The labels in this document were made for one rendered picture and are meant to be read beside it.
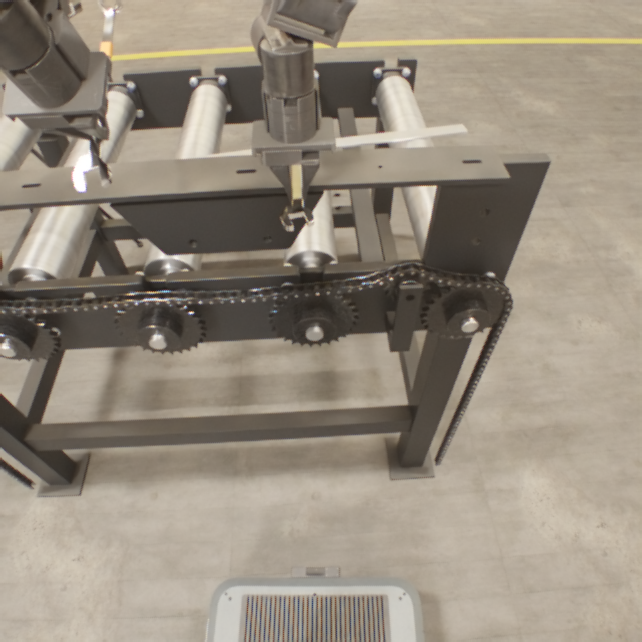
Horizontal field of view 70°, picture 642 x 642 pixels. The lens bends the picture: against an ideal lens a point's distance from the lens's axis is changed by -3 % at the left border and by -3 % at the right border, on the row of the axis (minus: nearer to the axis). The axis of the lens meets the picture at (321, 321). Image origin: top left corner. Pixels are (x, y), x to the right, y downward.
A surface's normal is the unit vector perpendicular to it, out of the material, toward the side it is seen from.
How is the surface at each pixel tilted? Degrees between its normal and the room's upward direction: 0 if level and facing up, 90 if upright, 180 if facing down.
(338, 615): 0
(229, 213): 90
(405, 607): 0
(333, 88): 90
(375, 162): 0
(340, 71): 90
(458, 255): 90
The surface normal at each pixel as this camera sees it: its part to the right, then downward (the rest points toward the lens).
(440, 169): -0.02, -0.62
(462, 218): 0.05, 0.78
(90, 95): -0.02, -0.15
